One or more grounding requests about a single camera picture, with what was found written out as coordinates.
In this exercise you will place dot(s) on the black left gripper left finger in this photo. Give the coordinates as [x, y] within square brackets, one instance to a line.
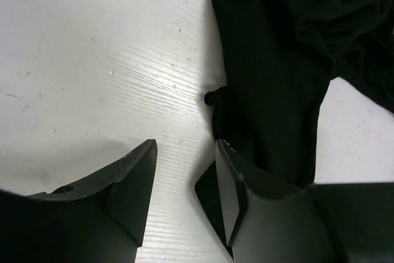
[99, 218]

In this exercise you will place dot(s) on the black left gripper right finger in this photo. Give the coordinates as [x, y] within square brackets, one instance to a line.
[268, 220]

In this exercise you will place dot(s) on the black tank top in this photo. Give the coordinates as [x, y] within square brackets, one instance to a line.
[279, 58]

